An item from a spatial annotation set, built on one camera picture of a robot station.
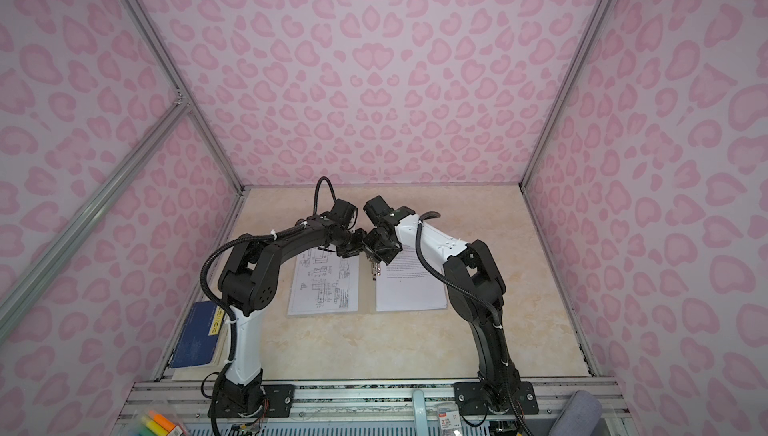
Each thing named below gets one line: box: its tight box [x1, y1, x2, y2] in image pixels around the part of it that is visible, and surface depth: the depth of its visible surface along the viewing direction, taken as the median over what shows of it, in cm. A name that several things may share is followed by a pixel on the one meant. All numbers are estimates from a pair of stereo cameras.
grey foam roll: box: [548, 390, 602, 436], surface depth 70 cm
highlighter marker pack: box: [129, 410, 185, 436], surface depth 70 cm
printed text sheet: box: [376, 245, 448, 311], surface depth 93 cm
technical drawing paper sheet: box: [287, 248, 360, 316], surface depth 95 cm
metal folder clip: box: [371, 259, 382, 282], surface depth 97 cm
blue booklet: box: [169, 300, 225, 369], surface depth 84 cm
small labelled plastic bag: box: [437, 402, 462, 436], surface depth 70 cm
